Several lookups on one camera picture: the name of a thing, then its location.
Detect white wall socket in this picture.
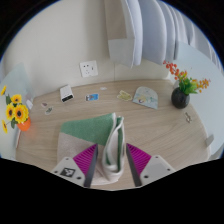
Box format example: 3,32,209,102
79,59,100,79

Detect small round green sticker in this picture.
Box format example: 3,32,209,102
44,105,54,116

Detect pale yellow sticker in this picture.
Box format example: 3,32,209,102
116,89,134,102

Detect white partition clip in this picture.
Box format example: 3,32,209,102
204,134,215,148
25,99,34,111

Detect frosted glass desk partition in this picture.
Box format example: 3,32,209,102
0,63,36,158
173,41,224,159

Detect white pleated curtain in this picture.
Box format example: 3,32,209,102
103,0,218,69

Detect orange flowers with green leaves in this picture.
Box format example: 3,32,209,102
162,59,212,96

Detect blue rectangular sticker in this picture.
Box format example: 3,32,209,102
85,93,100,102

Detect black round vase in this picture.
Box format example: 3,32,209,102
170,87,191,110

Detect arch-shaped pale blue card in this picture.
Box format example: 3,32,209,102
132,86,160,111

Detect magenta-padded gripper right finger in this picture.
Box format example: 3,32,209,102
125,143,177,188

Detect orange round vase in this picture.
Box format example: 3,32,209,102
17,117,32,132

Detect small pale cartoon sticker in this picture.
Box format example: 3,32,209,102
184,111,193,124

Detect yellow artificial sunflower bouquet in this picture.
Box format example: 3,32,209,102
0,84,30,135

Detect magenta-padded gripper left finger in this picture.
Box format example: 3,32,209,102
51,143,100,189

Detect beige towel with green side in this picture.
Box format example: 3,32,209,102
56,112,126,187

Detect small white box device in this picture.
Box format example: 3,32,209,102
59,84,75,104

